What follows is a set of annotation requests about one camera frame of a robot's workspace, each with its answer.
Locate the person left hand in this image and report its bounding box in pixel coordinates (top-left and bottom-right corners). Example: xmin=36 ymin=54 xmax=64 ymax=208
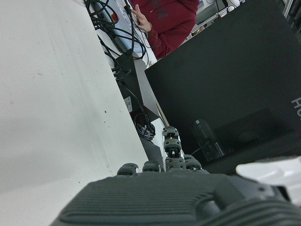
xmin=130 ymin=4 xmax=152 ymax=32

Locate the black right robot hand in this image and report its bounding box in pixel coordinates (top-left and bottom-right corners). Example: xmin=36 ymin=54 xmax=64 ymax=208
xmin=48 ymin=126 xmax=301 ymax=226

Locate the person left forearm red sleeve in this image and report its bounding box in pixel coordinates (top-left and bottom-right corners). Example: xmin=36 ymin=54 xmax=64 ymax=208
xmin=147 ymin=23 xmax=179 ymax=60

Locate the grey blue teach pendant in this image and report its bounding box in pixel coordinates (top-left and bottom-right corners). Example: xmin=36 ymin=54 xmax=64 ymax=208
xmin=94 ymin=0 xmax=148 ymax=59

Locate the person torso red hoodie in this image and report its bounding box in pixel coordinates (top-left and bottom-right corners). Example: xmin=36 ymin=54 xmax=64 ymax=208
xmin=129 ymin=0 xmax=200 ymax=51

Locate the black mini computer box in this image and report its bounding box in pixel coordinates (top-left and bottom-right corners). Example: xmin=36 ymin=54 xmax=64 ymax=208
xmin=115 ymin=49 xmax=163 ymax=121

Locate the black power adapter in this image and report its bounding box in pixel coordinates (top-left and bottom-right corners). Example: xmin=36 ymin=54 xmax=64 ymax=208
xmin=190 ymin=118 xmax=227 ymax=163

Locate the black computer monitor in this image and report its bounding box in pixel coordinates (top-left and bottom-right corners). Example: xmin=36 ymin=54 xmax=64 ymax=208
xmin=143 ymin=0 xmax=301 ymax=176

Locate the black braided cable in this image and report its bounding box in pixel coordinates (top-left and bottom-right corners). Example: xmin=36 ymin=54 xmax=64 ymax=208
xmin=112 ymin=0 xmax=138 ymax=81

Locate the coiled dark cable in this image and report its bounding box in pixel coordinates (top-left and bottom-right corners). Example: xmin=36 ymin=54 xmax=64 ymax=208
xmin=133 ymin=113 xmax=156 ymax=142

